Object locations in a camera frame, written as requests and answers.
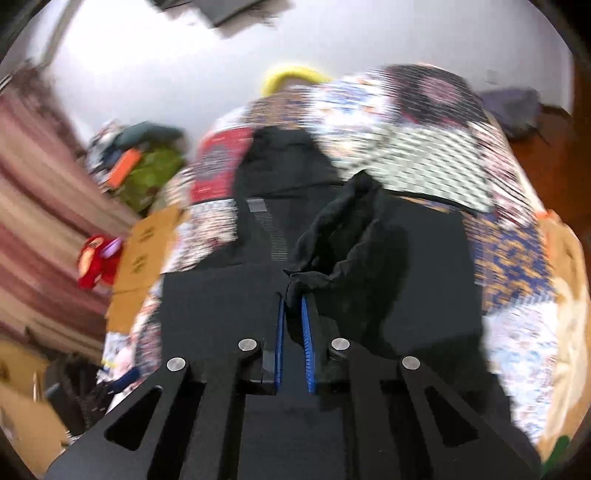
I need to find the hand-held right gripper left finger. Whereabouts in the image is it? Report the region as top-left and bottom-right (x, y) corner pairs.
(45, 292), (286, 480)

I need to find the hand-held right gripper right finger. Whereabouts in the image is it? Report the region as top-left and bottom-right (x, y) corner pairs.
(301, 295), (542, 480)

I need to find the black garment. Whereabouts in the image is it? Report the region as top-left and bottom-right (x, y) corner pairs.
(157, 126), (518, 480)

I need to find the pile of clothes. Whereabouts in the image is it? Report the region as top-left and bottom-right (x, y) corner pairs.
(84, 120), (186, 185)

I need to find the cardboard box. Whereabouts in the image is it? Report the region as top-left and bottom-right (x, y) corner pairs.
(105, 204), (189, 334)

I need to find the red plush toy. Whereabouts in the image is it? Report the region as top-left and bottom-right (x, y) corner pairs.
(76, 234), (124, 291)

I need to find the black bag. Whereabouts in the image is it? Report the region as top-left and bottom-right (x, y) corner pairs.
(44, 353), (139, 437)

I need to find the green cloth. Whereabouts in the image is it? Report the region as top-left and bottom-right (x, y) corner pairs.
(115, 147), (186, 214)

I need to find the patchwork printed blanket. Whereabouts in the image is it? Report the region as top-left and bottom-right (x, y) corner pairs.
(102, 64), (583, 450)

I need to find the orange box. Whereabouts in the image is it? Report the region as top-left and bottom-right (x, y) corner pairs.
(107, 148), (142, 189)

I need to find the striped curtain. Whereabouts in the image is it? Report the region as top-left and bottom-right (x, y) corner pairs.
(0, 69), (144, 365)

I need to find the purple cloth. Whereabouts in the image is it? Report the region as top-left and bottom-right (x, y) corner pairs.
(478, 88), (543, 141)

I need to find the yellow ring cushion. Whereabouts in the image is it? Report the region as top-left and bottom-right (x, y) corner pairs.
(261, 65), (333, 95)

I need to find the dark wall fixture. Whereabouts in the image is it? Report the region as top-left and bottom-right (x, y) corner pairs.
(150, 0), (296, 29)

